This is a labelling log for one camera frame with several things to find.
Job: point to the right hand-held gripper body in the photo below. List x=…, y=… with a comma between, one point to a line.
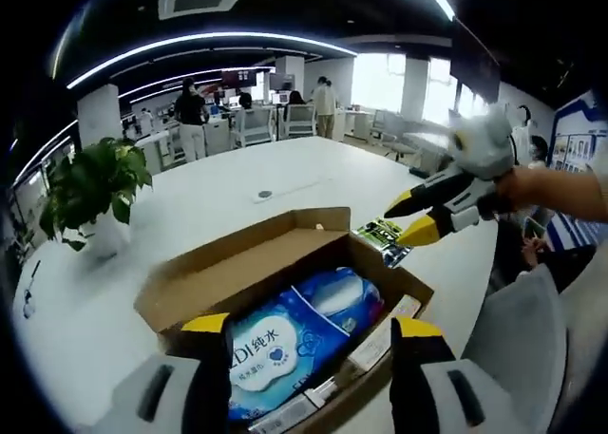
x=484, y=144

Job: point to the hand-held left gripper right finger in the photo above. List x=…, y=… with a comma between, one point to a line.
x=427, y=386

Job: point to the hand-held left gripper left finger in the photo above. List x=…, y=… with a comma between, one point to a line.
x=157, y=396

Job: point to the green black snack packet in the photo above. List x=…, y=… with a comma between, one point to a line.
x=380, y=237

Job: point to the blue flowered tissue pack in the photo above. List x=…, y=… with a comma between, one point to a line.
x=342, y=296

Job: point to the blue wet wipes pack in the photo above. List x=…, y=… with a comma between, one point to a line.
x=285, y=353

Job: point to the brown cardboard shoe box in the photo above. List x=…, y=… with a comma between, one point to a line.
x=266, y=249

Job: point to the small white printed box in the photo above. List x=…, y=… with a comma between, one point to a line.
x=385, y=334

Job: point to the person's right hand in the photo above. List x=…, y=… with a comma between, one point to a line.
x=525, y=189

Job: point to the grey office chair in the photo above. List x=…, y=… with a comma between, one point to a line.
x=518, y=348

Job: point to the white table socket panel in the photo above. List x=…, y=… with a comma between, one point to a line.
x=285, y=192

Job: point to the white office chair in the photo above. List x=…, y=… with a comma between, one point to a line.
x=299, y=120
x=256, y=125

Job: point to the small white table device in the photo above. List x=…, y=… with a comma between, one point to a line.
x=29, y=303

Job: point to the green potted plant white pot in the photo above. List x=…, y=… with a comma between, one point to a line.
x=95, y=177

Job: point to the long ceiling light strip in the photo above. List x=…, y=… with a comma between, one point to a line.
x=190, y=42

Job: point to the blue wall poster board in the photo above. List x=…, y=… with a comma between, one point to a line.
x=575, y=135

